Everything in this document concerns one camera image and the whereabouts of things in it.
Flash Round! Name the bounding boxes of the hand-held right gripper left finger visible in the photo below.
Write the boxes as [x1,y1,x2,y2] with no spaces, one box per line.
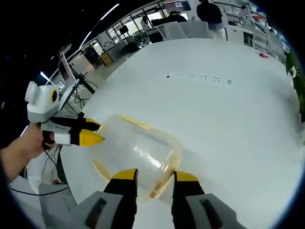
[78,168,139,229]

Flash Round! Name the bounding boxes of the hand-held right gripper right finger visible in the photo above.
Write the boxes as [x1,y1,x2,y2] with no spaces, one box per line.
[171,170,242,229]

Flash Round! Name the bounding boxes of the clear plastic buckle container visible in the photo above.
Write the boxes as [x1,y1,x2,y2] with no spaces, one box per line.
[92,114,178,204]

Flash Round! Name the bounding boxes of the clear plastic food container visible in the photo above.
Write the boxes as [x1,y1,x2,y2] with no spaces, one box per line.
[121,114,184,203]

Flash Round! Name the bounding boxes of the person's left hand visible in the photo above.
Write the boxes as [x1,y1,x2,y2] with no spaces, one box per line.
[25,123,61,156]

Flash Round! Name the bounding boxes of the open laptop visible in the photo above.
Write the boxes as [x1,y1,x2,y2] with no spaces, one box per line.
[58,53,81,112]

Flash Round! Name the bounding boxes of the black tripod stand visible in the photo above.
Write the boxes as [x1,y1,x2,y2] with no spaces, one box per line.
[71,71,96,94]

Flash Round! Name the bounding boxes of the person's white shirt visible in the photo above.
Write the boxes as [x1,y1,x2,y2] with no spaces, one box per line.
[20,147,64,192]

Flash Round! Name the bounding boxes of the dark blue cabinet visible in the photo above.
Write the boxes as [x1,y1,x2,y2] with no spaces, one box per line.
[84,44,101,70]

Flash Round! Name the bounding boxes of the yellow cabinet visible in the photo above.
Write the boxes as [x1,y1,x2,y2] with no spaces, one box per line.
[98,51,118,67]

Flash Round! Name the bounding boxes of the grey mesh office chair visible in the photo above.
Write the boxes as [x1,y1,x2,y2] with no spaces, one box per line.
[156,21,182,41]
[178,21,208,39]

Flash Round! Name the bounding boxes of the thin black cable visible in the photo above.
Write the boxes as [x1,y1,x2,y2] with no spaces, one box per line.
[10,185,70,197]

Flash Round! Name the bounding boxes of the dark wall monitor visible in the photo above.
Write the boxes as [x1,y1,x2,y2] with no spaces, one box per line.
[163,0,192,12]

